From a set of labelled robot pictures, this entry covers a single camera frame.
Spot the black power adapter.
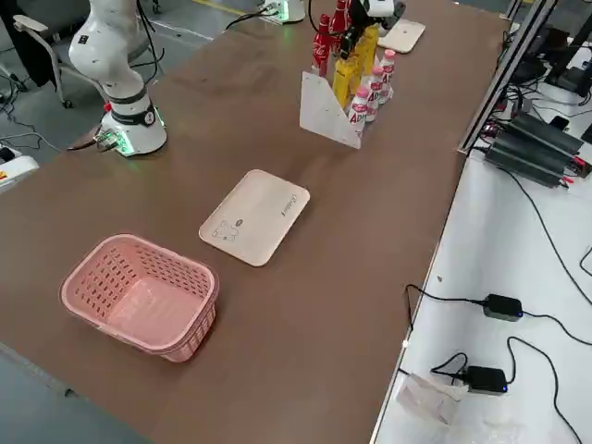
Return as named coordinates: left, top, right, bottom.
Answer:
left=463, top=364, right=508, bottom=397
left=482, top=292, right=524, bottom=322

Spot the black adapter cable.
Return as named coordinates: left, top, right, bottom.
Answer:
left=405, top=283, right=487, bottom=332

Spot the yellow pear drink bottle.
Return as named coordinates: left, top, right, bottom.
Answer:
left=360, top=24, right=378, bottom=89
left=332, top=43, right=368, bottom=110

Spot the cream rectangular tray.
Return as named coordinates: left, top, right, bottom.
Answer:
left=198, top=167, right=313, bottom=268
left=376, top=18, right=427, bottom=56

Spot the aluminium frame rail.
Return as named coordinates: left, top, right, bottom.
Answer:
left=456, top=0, right=552, bottom=156

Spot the red Coca-Cola bottle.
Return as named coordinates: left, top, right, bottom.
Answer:
left=311, top=13, right=336, bottom=78
left=329, top=0, right=349, bottom=36

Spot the clear plastic bag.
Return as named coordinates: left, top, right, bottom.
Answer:
left=396, top=371, right=465, bottom=427

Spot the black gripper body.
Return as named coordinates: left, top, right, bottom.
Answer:
left=347, top=0, right=372, bottom=31

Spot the black finned power supply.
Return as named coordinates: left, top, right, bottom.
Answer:
left=484, top=109, right=592, bottom=190

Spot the pink plastic basket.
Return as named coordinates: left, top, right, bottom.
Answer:
left=58, top=233, right=220, bottom=364

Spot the grey office chair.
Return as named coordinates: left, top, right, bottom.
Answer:
left=12, top=13, right=76, bottom=110

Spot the clear acrylic stepped shelf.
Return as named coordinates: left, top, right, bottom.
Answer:
left=298, top=64, right=395, bottom=151

